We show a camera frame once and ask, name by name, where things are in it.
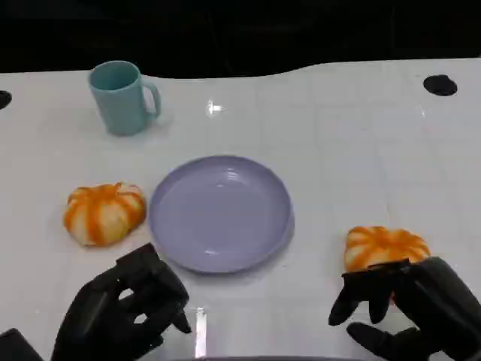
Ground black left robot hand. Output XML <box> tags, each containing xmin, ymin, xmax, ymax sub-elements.
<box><xmin>50</xmin><ymin>242</ymin><xmax>193</xmax><ymax>361</ymax></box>

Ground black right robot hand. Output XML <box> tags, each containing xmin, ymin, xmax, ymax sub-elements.
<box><xmin>328</xmin><ymin>256</ymin><xmax>481</xmax><ymax>361</ymax></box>

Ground orange white toy bread roll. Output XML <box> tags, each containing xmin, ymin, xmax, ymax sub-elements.
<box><xmin>62</xmin><ymin>182</ymin><xmax>147</xmax><ymax>248</ymax></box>
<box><xmin>343</xmin><ymin>225</ymin><xmax>431</xmax><ymax>274</ymax></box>

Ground lilac plate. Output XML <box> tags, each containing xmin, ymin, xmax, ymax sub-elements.
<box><xmin>148</xmin><ymin>154</ymin><xmax>296</xmax><ymax>275</ymax></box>

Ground pale green mug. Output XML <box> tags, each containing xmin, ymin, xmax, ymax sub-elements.
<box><xmin>88</xmin><ymin>60</ymin><xmax>163</xmax><ymax>137</ymax></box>

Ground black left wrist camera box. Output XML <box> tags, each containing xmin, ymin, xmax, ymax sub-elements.
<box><xmin>0</xmin><ymin>327</ymin><xmax>45</xmax><ymax>361</ymax></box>

